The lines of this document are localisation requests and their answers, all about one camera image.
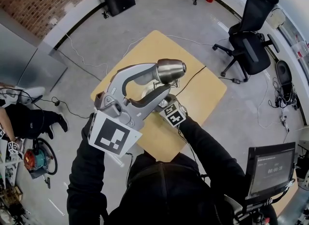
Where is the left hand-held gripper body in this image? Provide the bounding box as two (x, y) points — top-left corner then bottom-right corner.
(87, 91), (143, 157)

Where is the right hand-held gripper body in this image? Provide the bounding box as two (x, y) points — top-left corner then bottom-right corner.
(158, 100), (189, 128)

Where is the silver desk lamp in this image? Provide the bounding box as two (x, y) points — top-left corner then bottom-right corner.
(134, 58), (188, 110)

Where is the person's right forearm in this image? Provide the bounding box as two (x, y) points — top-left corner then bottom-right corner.
(178, 115), (247, 179)

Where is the person's left forearm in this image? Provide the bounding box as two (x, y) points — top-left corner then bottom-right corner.
(67, 116), (108, 210)

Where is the yellow wooden table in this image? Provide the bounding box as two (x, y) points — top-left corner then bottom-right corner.
(90, 29), (227, 163)

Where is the person's black jacket torso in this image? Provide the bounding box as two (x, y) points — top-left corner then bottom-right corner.
(106, 151), (244, 225)

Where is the teal and red vacuum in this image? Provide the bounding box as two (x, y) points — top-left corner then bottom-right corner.
(23, 138), (58, 179)

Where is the black mesh office chair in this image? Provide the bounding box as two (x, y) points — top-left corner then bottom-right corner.
(212, 0), (281, 82)

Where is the white plastic device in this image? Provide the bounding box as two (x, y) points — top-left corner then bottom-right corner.
(0, 86), (46, 105)

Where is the white cabinet with red sign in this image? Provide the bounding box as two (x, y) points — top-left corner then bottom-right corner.
(0, 22), (68, 92)

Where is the black display screen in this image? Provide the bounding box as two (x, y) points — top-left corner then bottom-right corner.
(245, 141), (296, 200)

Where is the grey round appliance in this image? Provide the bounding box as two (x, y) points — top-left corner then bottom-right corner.
(275, 60), (294, 87)

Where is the wooden crate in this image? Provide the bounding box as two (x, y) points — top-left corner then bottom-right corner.
(0, 186), (24, 204)

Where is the white bag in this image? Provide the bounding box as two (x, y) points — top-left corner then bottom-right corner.
(269, 8), (286, 29)

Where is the clear jug red label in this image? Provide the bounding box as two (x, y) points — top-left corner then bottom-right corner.
(291, 39), (309, 59)

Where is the thin black cable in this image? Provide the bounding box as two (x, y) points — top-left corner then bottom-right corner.
(175, 66), (208, 97)

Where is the black floor cable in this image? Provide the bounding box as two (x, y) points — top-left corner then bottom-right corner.
(53, 48), (102, 82)

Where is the white floor cable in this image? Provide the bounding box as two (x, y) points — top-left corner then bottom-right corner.
(65, 33), (109, 75)
(257, 74), (290, 138)

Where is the black cable with plug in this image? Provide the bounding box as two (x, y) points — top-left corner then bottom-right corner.
(52, 96), (90, 119)

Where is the tangle of black cables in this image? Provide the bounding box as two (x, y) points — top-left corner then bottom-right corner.
(267, 78), (302, 110)

